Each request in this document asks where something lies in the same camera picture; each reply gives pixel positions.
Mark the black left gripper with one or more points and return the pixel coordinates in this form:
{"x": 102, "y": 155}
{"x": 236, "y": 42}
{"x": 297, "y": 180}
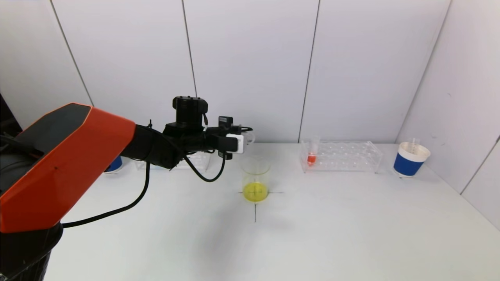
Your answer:
{"x": 226, "y": 137}

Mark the test tube with red pigment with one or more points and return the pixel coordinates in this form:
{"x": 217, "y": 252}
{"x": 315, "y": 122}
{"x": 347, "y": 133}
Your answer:
{"x": 311, "y": 159}
{"x": 249, "y": 137}

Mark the test tube with yellow pigment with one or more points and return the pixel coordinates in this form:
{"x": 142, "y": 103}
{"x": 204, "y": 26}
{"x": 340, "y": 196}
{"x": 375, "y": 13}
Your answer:
{"x": 414, "y": 143}

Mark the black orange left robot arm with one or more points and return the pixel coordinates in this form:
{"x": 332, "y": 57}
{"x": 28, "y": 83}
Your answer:
{"x": 78, "y": 156}

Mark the clear acrylic test tube rack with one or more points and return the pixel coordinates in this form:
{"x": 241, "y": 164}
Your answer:
{"x": 343, "y": 160}
{"x": 199, "y": 162}

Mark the clear glass beaker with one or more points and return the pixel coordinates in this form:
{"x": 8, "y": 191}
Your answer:
{"x": 256, "y": 191}

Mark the blue white paper cup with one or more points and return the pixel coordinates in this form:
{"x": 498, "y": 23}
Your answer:
{"x": 408, "y": 166}
{"x": 115, "y": 166}

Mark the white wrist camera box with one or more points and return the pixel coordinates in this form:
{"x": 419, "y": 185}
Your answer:
{"x": 236, "y": 143}

